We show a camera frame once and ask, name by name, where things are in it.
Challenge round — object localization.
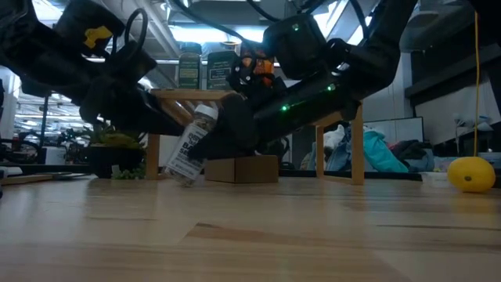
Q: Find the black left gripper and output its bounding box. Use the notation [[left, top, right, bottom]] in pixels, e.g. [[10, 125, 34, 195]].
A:
[[0, 0, 185, 136]]

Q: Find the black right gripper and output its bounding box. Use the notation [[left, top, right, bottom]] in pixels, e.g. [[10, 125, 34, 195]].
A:
[[187, 58, 289, 161]]

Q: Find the white-lid bagel seasoning jar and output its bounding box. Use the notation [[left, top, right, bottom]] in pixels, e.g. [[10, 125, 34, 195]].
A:
[[164, 103, 219, 187]]

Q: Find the green-lid oregano jar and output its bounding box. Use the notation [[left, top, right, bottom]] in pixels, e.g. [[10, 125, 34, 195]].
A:
[[178, 42, 203, 90]]

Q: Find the green black pepper tin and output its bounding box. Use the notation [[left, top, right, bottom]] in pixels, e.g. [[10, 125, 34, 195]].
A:
[[206, 50, 240, 91]]

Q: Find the orange taco mix packet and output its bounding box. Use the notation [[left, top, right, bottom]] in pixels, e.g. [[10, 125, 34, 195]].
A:
[[239, 41, 276, 88]]

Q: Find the wooden slatted shelf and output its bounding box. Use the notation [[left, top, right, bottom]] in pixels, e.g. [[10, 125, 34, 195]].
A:
[[145, 88, 366, 186]]

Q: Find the small cardboard box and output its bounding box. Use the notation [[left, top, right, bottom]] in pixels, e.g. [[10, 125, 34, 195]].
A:
[[204, 154, 279, 184]]

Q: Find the potted succulent plant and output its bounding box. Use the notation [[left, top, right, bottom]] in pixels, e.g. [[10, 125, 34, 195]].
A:
[[84, 125, 148, 180]]

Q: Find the black background stand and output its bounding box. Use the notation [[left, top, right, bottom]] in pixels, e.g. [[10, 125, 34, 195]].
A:
[[38, 92, 54, 165]]

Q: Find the white background device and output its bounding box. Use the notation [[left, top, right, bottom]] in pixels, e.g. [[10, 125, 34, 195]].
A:
[[41, 146, 67, 165]]

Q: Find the thin wooden stick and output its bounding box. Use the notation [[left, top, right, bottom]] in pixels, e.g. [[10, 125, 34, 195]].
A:
[[0, 174, 54, 186]]

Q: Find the pile of blue clothes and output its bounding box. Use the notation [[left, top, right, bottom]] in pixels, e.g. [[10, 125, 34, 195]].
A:
[[301, 124, 435, 173]]

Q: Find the black framed white panel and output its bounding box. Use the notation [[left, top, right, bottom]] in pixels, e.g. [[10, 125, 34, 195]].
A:
[[366, 116, 424, 144]]

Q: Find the black side desk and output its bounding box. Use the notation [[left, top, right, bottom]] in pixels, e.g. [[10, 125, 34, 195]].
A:
[[405, 42, 501, 99]]

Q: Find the yellow lemon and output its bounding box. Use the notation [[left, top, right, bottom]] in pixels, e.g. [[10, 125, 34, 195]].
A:
[[447, 156, 496, 193]]

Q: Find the white spatula black handle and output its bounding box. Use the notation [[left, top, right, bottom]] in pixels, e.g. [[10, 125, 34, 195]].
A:
[[50, 172, 93, 179]]

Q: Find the black metal rig frame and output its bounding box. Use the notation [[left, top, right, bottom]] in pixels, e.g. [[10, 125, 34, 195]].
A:
[[0, 162, 424, 182]]

